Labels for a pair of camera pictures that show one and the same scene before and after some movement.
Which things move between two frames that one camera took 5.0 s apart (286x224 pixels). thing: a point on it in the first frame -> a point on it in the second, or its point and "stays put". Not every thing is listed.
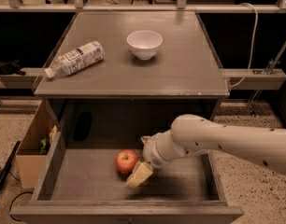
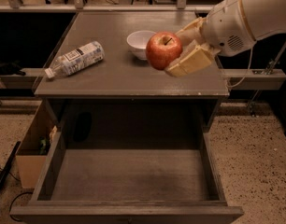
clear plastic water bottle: (77, 59) stays put
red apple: (126, 161) -> (162, 49)
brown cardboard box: (36, 146) stays put
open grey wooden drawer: (78, 183) stays put
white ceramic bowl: (145, 43) stays put
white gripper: (151, 155) -> (226, 26)
